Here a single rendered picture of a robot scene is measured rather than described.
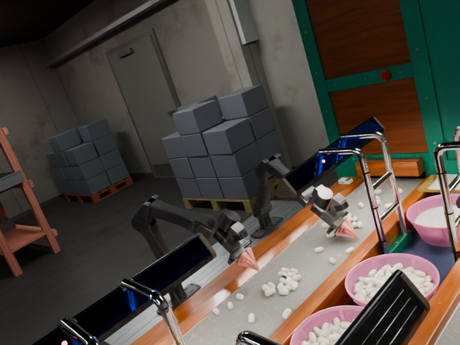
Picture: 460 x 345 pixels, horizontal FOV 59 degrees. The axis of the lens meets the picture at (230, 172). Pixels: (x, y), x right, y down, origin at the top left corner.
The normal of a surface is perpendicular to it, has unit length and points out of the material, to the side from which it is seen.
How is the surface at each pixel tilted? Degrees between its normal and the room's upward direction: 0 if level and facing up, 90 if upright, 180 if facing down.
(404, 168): 90
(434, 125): 90
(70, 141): 90
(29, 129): 90
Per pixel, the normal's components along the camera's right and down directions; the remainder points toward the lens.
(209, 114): 0.68, -0.02
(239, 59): -0.65, 0.40
